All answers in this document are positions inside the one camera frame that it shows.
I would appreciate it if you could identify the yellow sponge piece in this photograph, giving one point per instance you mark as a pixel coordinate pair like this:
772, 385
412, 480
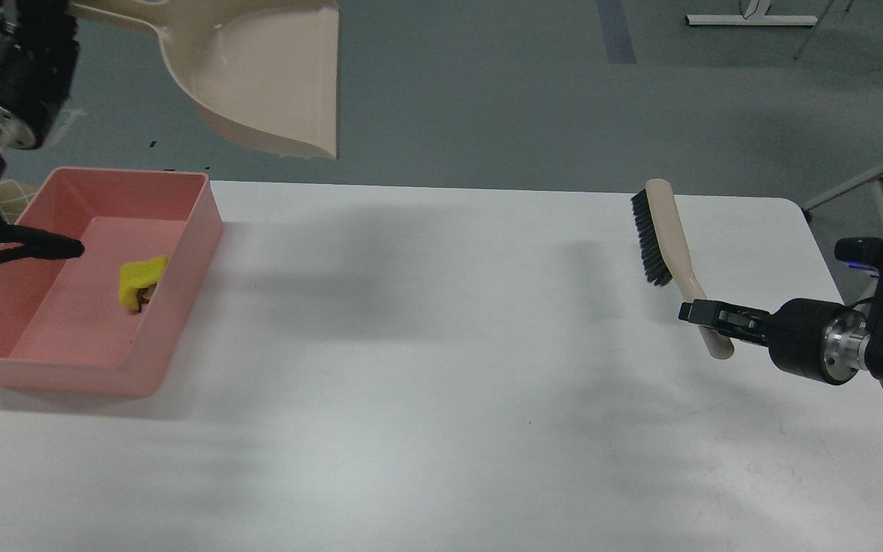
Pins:
137, 275

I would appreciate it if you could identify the beige plastic dustpan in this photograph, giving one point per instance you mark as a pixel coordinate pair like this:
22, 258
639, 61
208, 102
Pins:
262, 74

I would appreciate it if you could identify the beige hand brush black bristles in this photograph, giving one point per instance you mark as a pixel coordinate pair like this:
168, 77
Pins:
664, 250

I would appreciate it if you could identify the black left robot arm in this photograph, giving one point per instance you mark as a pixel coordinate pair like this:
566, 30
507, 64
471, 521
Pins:
19, 242

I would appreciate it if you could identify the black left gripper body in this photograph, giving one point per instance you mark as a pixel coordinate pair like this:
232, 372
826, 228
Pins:
38, 56

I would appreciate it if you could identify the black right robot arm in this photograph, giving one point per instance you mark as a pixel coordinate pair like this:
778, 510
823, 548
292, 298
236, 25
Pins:
865, 254

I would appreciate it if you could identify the pink plastic bin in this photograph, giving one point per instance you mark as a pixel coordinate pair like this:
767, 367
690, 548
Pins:
62, 327

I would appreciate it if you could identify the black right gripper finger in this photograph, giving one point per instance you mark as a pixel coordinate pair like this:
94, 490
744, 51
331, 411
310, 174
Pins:
728, 320

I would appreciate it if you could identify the white bread piece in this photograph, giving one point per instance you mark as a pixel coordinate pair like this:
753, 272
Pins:
145, 295

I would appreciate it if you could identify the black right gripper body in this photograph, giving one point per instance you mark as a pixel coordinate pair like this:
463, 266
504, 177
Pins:
820, 341

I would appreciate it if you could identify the white desk base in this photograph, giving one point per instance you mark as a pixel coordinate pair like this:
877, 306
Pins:
755, 14

